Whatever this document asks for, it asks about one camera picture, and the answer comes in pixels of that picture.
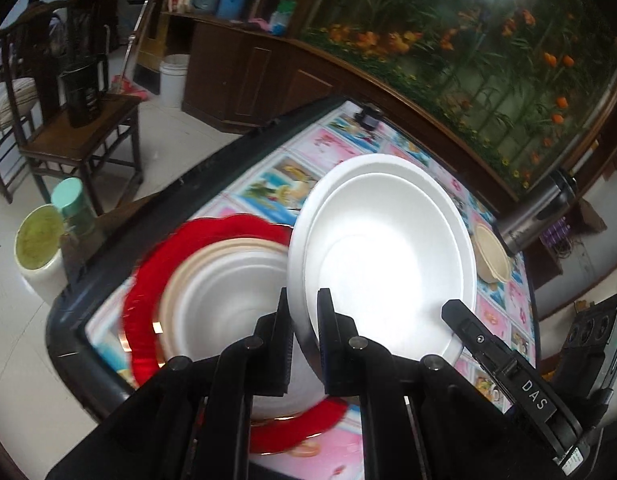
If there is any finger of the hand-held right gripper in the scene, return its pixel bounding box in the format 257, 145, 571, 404
441, 299, 559, 426

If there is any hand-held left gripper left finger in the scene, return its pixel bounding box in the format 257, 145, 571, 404
46, 287, 296, 480

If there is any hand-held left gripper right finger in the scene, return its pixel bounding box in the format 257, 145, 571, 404
316, 287, 494, 480

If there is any white foam bowl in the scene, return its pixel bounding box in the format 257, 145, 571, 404
161, 252, 322, 421
287, 154, 477, 391

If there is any beige plastic bowl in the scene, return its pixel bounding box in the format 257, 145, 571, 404
158, 237, 294, 361
471, 223, 512, 285

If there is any red glass plate with label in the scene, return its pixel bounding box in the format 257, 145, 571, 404
122, 214, 349, 453

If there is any stainless steel thermos jug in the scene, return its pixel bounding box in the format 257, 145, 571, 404
496, 169, 577, 257

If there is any printed colourful tablecloth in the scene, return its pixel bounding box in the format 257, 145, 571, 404
86, 100, 537, 480

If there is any black-edged table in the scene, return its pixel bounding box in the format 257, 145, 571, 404
45, 95, 539, 480

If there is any small black gadget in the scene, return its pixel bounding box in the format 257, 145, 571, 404
355, 102, 384, 131

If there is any white round bin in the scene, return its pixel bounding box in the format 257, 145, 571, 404
14, 204, 69, 306

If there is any green-lidded jar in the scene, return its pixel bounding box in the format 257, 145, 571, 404
51, 177, 96, 238

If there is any dark wooden cabinet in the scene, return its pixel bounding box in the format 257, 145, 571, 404
181, 12, 617, 211

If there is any white plastic bucket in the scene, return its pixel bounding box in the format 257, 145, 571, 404
159, 54, 190, 109

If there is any dark wooden chair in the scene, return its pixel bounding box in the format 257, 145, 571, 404
18, 92, 144, 216

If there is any black container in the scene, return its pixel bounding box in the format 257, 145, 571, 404
58, 57, 109, 128

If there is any green-capped bottle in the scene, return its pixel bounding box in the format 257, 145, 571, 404
269, 0, 296, 37

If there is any wooden chair with cushion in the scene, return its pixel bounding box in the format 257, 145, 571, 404
0, 0, 109, 206

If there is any broom with metal handle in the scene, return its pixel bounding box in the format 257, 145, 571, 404
111, 0, 164, 101

